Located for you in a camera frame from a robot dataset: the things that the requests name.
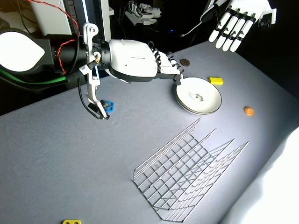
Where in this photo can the white plate with dark rim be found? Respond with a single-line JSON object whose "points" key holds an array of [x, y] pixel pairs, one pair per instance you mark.
{"points": [[205, 88], [184, 108]]}

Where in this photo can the spare white robot hand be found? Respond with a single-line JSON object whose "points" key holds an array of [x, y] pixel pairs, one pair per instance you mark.
{"points": [[142, 14]]}

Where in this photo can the blue pentagon piece with holes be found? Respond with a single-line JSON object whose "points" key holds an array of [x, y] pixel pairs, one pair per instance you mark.
{"points": [[111, 106]]}

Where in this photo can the brown round disc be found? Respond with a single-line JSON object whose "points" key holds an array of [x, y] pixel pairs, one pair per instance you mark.
{"points": [[185, 62]]}

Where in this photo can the yellow rectangular block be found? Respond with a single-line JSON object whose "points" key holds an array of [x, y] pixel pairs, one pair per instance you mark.
{"points": [[216, 81]]}

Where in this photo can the white cabinet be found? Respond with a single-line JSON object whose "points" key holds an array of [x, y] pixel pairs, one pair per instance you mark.
{"points": [[51, 16]]}

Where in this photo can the grey table cloth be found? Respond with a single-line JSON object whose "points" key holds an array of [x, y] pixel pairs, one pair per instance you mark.
{"points": [[70, 151]]}

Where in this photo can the orange swirl toy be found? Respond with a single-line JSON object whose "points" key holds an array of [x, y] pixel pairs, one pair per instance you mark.
{"points": [[249, 111]]}

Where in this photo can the yellow piece with holes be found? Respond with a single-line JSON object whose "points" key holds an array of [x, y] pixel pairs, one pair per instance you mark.
{"points": [[70, 222]]}

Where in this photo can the white post with light strip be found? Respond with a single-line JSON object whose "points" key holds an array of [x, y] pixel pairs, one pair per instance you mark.
{"points": [[107, 18]]}

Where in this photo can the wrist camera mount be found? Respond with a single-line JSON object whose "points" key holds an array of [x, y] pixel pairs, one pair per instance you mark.
{"points": [[271, 16], [87, 35]]}

